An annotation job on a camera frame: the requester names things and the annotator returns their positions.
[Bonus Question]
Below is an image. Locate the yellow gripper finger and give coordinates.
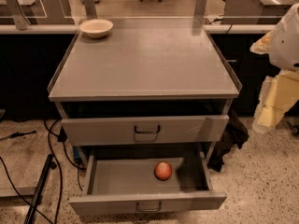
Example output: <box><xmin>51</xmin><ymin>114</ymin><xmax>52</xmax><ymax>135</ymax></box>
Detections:
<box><xmin>249</xmin><ymin>32</ymin><xmax>273</xmax><ymax>55</ymax></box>
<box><xmin>252</xmin><ymin>70</ymin><xmax>299</xmax><ymax>133</ymax></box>

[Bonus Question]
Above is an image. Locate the red apple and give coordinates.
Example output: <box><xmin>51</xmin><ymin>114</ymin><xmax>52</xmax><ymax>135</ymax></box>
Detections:
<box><xmin>154</xmin><ymin>161</ymin><xmax>172</xmax><ymax>181</ymax></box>

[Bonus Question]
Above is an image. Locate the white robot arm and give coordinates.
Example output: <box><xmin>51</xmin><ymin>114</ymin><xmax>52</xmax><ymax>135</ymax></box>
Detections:
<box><xmin>250</xmin><ymin>4</ymin><xmax>299</xmax><ymax>133</ymax></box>

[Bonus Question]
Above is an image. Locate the grey metal drawer cabinet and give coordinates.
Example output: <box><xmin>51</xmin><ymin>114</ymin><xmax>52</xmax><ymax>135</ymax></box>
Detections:
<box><xmin>47</xmin><ymin>17</ymin><xmax>243</xmax><ymax>161</ymax></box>

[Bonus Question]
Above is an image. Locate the grey top drawer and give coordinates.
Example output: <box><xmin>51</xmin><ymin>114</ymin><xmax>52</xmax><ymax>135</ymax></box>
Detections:
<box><xmin>62</xmin><ymin>115</ymin><xmax>229</xmax><ymax>147</ymax></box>

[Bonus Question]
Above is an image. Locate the grey open middle drawer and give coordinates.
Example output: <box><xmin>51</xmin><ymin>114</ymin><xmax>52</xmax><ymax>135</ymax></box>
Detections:
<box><xmin>69</xmin><ymin>149</ymin><xmax>227</xmax><ymax>216</ymax></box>

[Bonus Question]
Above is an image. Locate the grey background cabinet right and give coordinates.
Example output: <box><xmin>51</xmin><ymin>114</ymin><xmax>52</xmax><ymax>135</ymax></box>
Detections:
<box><xmin>221</xmin><ymin>0</ymin><xmax>299</xmax><ymax>24</ymax></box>

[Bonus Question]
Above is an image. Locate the grey background cabinet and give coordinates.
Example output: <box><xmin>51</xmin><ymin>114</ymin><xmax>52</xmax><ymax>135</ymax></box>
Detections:
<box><xmin>221</xmin><ymin>0</ymin><xmax>299</xmax><ymax>24</ymax></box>
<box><xmin>0</xmin><ymin>0</ymin><xmax>75</xmax><ymax>25</ymax></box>

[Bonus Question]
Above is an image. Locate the black cloth on floor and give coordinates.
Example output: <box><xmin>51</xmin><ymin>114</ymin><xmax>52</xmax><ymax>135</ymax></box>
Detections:
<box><xmin>207</xmin><ymin>110</ymin><xmax>249</xmax><ymax>172</ymax></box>

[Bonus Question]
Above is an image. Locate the cream ceramic bowl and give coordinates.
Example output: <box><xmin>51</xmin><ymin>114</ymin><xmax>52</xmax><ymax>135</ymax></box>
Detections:
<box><xmin>79</xmin><ymin>19</ymin><xmax>113</xmax><ymax>39</ymax></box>

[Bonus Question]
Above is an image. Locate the grey background cabinet left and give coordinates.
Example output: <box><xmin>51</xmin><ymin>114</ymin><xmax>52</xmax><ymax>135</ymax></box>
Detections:
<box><xmin>0</xmin><ymin>0</ymin><xmax>75</xmax><ymax>25</ymax></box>

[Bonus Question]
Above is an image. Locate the clear acrylic barrier panel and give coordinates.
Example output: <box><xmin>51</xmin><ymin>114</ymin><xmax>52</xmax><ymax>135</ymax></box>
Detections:
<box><xmin>0</xmin><ymin>0</ymin><xmax>299</xmax><ymax>20</ymax></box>

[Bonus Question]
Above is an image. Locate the black bar on floor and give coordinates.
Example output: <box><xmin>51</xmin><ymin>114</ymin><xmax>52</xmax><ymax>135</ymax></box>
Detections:
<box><xmin>24</xmin><ymin>154</ymin><xmax>55</xmax><ymax>224</ymax></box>

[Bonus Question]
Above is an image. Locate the black floor cable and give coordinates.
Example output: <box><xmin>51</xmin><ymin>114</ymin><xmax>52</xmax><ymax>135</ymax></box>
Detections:
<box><xmin>0</xmin><ymin>119</ymin><xmax>87</xmax><ymax>224</ymax></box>

